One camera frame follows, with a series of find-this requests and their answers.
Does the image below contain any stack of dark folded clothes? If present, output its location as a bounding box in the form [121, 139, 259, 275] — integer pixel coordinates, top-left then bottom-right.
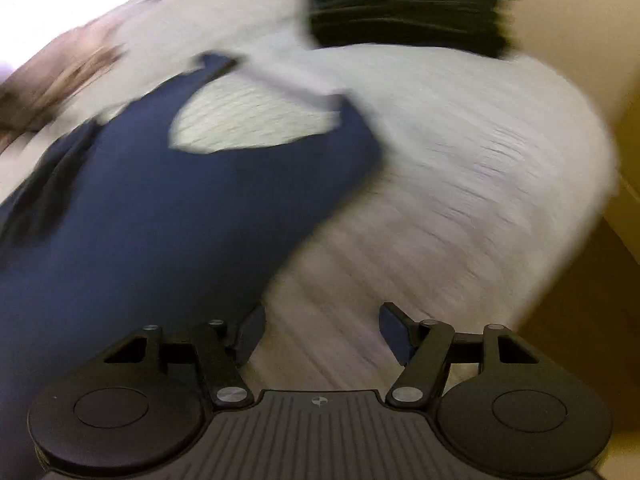
[307, 0, 543, 59]

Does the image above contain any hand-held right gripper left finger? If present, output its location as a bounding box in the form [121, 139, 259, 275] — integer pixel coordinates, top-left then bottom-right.
[102, 302, 267, 408]

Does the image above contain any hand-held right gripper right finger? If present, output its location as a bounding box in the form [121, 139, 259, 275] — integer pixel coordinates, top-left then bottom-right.
[378, 302, 538, 407]

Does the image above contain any navy blue garment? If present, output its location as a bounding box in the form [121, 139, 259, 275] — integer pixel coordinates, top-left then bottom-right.
[0, 52, 387, 461]

